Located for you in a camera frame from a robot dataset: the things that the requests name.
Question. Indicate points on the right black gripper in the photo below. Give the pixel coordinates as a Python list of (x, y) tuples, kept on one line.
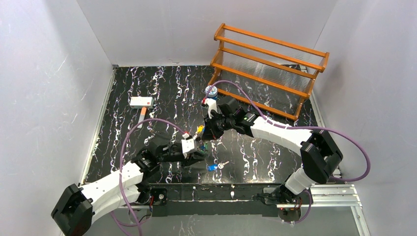
[(211, 127)]

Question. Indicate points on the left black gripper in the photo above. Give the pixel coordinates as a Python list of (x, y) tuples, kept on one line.
[(196, 153)]

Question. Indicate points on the metal key organizer red handle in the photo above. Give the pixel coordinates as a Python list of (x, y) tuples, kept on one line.
[(201, 145)]

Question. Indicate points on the blue key tag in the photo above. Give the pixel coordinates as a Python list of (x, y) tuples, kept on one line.
[(211, 168)]

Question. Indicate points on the silver key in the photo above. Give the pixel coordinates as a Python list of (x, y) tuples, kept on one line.
[(222, 165)]

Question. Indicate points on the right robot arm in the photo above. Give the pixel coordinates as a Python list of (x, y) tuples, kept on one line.
[(319, 153)]

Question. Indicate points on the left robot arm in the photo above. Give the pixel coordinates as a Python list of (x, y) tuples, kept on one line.
[(104, 189)]

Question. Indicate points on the blue jar with patterned lid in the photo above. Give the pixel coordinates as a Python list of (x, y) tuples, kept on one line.
[(211, 92)]

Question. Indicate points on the white orange marker pen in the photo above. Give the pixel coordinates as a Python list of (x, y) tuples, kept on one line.
[(142, 117)]

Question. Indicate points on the white box with red logo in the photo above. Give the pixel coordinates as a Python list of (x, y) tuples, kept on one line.
[(138, 102)]

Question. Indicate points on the orange wooden shelf rack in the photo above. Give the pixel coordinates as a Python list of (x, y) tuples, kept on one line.
[(278, 76)]

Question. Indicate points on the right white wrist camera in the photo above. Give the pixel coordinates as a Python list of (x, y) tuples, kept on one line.
[(210, 107)]

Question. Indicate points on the aluminium rail frame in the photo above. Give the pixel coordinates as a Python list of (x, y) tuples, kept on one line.
[(162, 200)]

